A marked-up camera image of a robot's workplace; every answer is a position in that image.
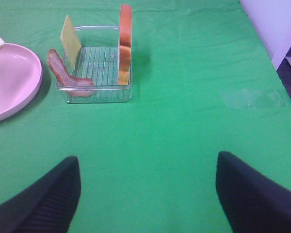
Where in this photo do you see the toy bacon strip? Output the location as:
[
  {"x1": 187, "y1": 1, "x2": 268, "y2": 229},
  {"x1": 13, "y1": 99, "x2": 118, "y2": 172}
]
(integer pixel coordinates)
[{"x1": 47, "y1": 49, "x2": 94, "y2": 87}]

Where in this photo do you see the right clear plastic container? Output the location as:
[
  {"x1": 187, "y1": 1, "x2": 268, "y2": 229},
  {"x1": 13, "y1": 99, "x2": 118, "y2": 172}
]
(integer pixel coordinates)
[{"x1": 56, "y1": 26, "x2": 132, "y2": 103}]

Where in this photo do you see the pink round plate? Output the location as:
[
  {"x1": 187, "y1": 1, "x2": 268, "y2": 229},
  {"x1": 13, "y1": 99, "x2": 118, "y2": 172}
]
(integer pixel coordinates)
[{"x1": 0, "y1": 43, "x2": 42, "y2": 121}]

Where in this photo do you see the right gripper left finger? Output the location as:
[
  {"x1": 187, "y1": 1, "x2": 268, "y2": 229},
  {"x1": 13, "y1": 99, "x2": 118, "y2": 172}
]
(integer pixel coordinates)
[{"x1": 0, "y1": 156, "x2": 81, "y2": 233}]

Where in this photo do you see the green tablecloth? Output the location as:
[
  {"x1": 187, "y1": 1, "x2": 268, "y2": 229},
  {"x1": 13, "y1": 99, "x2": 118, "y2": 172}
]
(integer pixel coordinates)
[{"x1": 0, "y1": 0, "x2": 291, "y2": 233}]

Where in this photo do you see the yellow toy cheese slice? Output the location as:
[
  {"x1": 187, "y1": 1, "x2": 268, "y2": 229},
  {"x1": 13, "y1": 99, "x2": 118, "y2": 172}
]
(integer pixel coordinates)
[{"x1": 61, "y1": 15, "x2": 82, "y2": 70}]

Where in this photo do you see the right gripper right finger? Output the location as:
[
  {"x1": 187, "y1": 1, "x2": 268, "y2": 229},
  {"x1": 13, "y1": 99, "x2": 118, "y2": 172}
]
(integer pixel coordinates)
[{"x1": 216, "y1": 151, "x2": 291, "y2": 233}]

